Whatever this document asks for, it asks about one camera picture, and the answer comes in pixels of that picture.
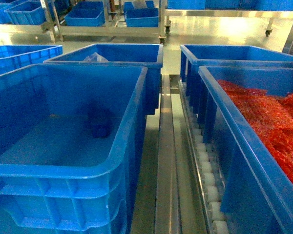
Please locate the blue block part with knob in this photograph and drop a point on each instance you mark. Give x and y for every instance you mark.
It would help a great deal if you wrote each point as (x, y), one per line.
(99, 120)

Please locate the empty blue plastic bin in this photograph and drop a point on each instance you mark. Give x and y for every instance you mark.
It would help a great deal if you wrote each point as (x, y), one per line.
(55, 177)

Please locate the blue bin far left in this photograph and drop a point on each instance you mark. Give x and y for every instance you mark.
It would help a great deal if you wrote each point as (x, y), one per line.
(13, 57)

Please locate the background steel cart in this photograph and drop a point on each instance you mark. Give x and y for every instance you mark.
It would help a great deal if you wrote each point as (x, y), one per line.
(111, 28)

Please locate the blue bin behind empty bin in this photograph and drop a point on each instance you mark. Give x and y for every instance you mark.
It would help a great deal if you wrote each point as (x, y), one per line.
(124, 54)

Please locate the red plastic bags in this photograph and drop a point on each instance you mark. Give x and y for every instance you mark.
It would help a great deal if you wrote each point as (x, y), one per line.
(271, 117)

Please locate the stainless steel flow rack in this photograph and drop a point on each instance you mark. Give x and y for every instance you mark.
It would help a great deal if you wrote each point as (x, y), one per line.
(177, 191)

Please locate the blue bin with red bags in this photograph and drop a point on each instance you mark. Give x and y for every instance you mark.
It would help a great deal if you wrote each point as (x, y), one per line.
(258, 196)

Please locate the blue bin on background cart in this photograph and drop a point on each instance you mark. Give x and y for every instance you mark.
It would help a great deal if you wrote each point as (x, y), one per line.
(86, 14)

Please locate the blue bin behind red bin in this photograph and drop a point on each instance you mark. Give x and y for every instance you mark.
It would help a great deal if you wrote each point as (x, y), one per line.
(193, 56)

